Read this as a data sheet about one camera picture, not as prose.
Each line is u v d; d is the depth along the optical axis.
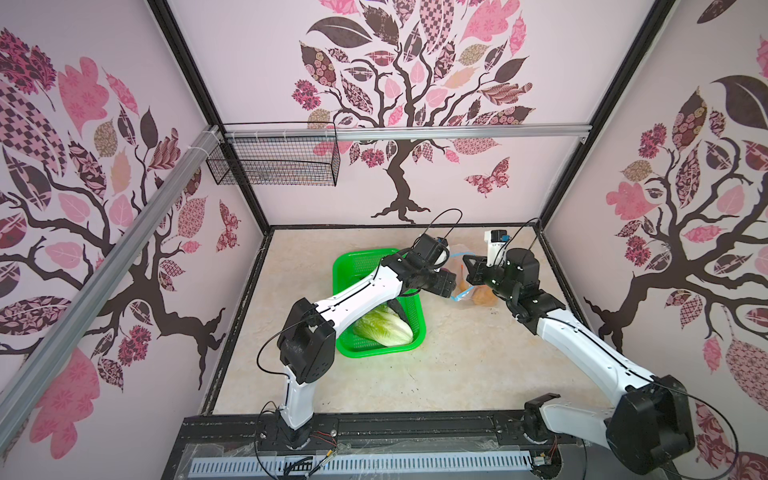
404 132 0.94
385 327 0.83
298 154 0.95
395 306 0.93
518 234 0.67
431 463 0.70
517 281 0.61
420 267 0.64
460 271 0.76
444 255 0.67
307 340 0.47
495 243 0.70
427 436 0.73
